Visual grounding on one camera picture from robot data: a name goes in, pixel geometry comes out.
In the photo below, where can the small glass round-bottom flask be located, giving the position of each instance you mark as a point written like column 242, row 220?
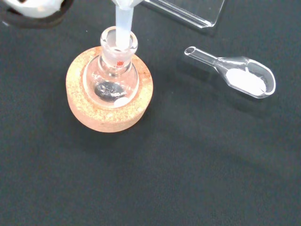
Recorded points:
column 110, row 77

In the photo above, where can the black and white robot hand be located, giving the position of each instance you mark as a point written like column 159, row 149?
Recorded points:
column 30, row 9

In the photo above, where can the black bench cloth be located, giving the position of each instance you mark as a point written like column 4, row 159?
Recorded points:
column 164, row 164

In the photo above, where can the glass weighing funnel with powder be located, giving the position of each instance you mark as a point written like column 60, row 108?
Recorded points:
column 244, row 80

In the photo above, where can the clear acrylic funnel stand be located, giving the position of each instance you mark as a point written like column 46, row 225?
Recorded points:
column 188, row 9

